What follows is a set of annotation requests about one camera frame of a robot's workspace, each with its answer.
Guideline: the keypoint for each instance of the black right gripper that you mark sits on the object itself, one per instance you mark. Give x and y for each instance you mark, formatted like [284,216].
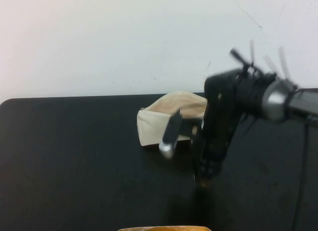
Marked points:
[218,116]

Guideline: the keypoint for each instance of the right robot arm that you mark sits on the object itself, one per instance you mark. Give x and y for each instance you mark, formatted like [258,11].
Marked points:
[275,104]

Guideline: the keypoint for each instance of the cream canvas pencil case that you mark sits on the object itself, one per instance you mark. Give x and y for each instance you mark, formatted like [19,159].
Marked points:
[151,126]

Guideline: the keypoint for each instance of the yellow orange object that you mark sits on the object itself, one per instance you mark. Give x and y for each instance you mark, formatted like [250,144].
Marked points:
[164,228]

